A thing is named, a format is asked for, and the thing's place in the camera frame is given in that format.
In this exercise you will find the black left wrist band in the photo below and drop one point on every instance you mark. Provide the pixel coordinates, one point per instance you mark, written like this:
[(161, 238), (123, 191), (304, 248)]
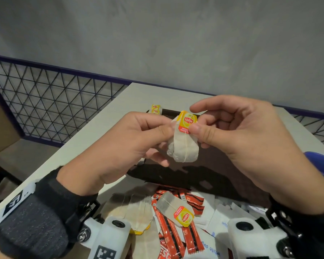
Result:
[(37, 221)]

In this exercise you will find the cardboard box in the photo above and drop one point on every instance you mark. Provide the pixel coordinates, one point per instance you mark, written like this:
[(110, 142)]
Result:
[(2, 126)]

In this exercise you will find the white box with marker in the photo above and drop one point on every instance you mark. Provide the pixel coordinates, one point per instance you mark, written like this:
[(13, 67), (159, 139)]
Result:
[(110, 240)]

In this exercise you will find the pile of tea bags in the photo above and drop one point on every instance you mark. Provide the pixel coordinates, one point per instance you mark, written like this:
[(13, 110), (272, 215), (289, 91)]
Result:
[(140, 210)]

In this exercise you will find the white tea bag yellow tag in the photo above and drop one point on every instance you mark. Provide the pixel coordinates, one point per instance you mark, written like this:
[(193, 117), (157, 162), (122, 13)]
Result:
[(186, 148), (170, 148)]

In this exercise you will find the person's left hand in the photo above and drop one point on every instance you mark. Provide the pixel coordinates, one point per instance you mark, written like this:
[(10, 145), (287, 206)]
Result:
[(116, 153)]

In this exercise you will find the row of tea bags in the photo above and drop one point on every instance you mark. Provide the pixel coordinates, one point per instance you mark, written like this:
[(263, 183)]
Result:
[(155, 109)]

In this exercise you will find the black metal table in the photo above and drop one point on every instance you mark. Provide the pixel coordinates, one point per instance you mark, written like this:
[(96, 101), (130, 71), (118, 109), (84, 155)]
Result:
[(2, 175)]

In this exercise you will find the white sugar sachets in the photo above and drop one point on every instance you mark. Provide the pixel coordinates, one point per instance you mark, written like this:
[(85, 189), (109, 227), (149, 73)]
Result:
[(218, 218)]

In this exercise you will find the brown plastic tray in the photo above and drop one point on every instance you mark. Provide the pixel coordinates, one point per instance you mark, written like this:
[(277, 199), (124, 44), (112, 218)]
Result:
[(218, 172)]

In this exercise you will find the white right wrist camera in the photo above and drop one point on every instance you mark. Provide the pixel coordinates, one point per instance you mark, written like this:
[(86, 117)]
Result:
[(253, 240)]

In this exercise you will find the person's right hand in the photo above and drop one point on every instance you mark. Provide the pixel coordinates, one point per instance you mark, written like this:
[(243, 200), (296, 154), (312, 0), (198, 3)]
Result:
[(259, 137)]

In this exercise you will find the red Nescafe coffee sachets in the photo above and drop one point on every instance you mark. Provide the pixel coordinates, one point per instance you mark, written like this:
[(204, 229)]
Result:
[(167, 231)]

